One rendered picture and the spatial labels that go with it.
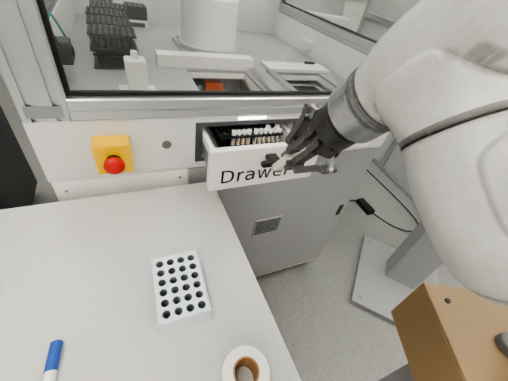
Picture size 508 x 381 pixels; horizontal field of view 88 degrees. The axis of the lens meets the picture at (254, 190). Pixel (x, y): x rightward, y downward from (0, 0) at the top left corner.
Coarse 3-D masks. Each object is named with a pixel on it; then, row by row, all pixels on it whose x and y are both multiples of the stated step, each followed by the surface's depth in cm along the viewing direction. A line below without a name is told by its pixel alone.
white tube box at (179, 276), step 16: (160, 256) 50; (176, 256) 50; (192, 256) 52; (160, 272) 48; (176, 272) 48; (192, 272) 49; (160, 288) 45; (176, 288) 47; (192, 288) 46; (160, 304) 44; (176, 304) 44; (192, 304) 44; (208, 304) 45; (160, 320) 42; (176, 320) 42; (192, 320) 44
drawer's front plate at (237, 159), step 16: (256, 144) 60; (272, 144) 61; (208, 160) 58; (224, 160) 58; (240, 160) 59; (256, 160) 61; (208, 176) 60; (224, 176) 61; (240, 176) 63; (256, 176) 65; (272, 176) 67; (288, 176) 70; (304, 176) 72
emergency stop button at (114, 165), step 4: (108, 160) 53; (112, 160) 53; (116, 160) 54; (120, 160) 54; (104, 164) 53; (108, 164) 53; (112, 164) 53; (116, 164) 54; (120, 164) 54; (124, 164) 55; (104, 168) 54; (108, 168) 54; (112, 168) 54; (116, 168) 54; (120, 168) 55; (124, 168) 55; (108, 172) 55; (112, 172) 55; (116, 172) 55; (120, 172) 56
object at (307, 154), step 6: (312, 144) 44; (318, 144) 42; (306, 150) 46; (312, 150) 44; (300, 156) 49; (306, 156) 48; (312, 156) 49; (288, 162) 52; (294, 162) 51; (300, 162) 51
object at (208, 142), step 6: (282, 126) 77; (204, 132) 67; (288, 132) 75; (204, 138) 65; (210, 138) 76; (282, 138) 78; (204, 144) 66; (210, 144) 63; (216, 144) 74; (204, 150) 66; (204, 156) 67
